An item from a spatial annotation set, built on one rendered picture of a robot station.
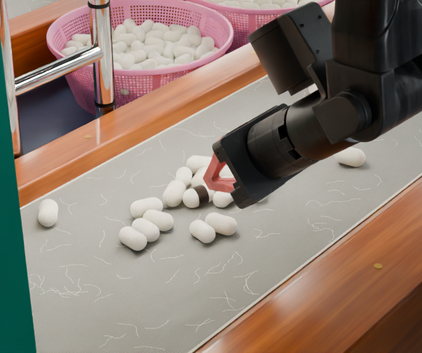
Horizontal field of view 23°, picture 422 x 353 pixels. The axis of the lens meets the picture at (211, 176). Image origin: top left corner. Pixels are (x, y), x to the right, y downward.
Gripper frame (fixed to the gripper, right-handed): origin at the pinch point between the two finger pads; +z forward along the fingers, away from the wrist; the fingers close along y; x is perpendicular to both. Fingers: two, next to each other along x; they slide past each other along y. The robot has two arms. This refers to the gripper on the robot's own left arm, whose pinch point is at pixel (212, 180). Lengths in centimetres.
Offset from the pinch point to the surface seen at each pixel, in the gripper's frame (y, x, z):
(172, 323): 12.1, 9.5, 1.2
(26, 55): -21, -27, 46
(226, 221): -2.2, 4.7, 3.7
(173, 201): -2.4, 0.3, 10.0
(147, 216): 2.0, 0.1, 9.5
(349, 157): -22.2, 6.3, 2.4
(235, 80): -29.4, -8.6, 19.3
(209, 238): 0.3, 5.2, 4.5
